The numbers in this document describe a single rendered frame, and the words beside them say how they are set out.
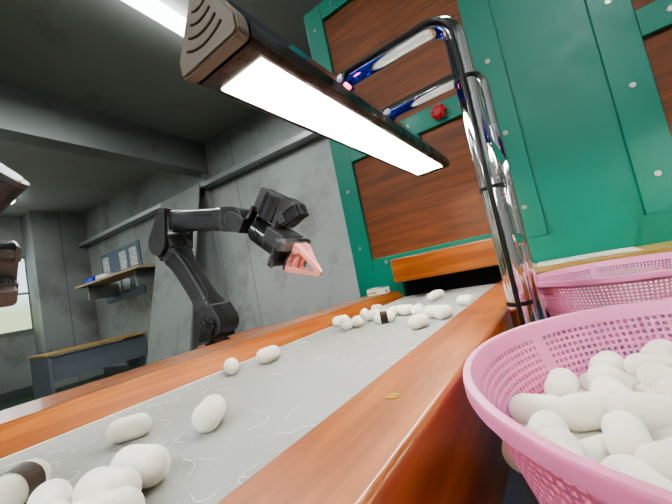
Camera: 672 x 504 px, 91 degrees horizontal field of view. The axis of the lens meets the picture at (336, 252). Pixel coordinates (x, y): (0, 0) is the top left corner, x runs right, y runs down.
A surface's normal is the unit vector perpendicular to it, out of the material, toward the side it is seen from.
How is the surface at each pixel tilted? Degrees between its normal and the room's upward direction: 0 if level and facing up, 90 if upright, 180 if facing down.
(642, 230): 90
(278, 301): 90
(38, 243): 90
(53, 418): 45
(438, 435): 90
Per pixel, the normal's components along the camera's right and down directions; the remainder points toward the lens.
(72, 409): 0.43, -0.84
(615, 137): -0.56, 0.04
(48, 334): 0.84, -0.21
